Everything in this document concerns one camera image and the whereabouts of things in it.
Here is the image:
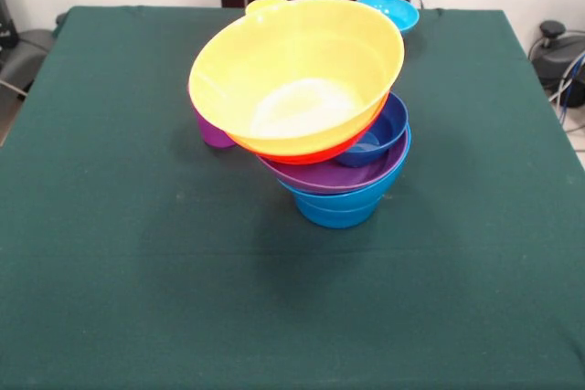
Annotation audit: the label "large yellow plastic bowl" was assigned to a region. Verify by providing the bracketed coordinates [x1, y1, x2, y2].
[187, 0, 406, 157]

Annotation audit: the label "small dark blue bowl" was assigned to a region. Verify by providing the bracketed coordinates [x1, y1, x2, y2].
[333, 91, 410, 169]

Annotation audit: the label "purple plastic cup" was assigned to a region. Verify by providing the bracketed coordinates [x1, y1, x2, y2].
[190, 104, 236, 150]

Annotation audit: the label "blue cable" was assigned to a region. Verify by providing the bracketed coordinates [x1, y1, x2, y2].
[559, 52, 585, 111]

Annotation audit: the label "yellow plastic cup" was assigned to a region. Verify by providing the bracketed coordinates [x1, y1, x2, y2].
[244, 0, 289, 19]

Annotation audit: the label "large purple plastic bowl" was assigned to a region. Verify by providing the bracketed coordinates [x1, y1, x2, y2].
[256, 122, 411, 195]

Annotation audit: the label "medium light blue bowl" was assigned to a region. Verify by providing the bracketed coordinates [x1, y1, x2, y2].
[277, 122, 413, 211]

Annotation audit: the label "small cyan plastic bowl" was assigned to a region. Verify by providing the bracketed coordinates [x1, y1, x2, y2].
[356, 0, 420, 37]

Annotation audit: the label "dark green tablecloth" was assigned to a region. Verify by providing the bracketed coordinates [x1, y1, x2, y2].
[0, 5, 585, 390]

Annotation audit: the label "small light blue bowl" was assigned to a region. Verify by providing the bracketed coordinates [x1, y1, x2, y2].
[294, 197, 381, 229]

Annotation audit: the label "orange shallow plastic bowl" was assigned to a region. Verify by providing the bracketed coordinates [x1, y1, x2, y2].
[186, 83, 389, 166]

